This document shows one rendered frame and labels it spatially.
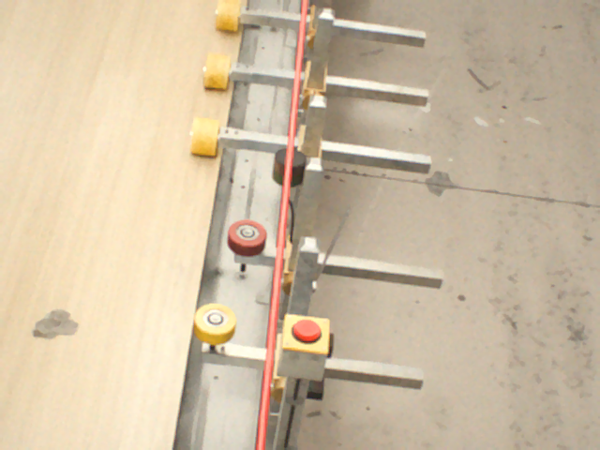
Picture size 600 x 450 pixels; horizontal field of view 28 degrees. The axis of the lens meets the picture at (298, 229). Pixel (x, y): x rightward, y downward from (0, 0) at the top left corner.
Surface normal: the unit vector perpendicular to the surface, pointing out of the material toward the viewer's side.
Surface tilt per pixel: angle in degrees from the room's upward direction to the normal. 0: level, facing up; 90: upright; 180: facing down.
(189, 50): 0
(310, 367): 90
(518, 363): 0
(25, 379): 0
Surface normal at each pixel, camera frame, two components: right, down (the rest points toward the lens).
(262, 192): 0.12, -0.73
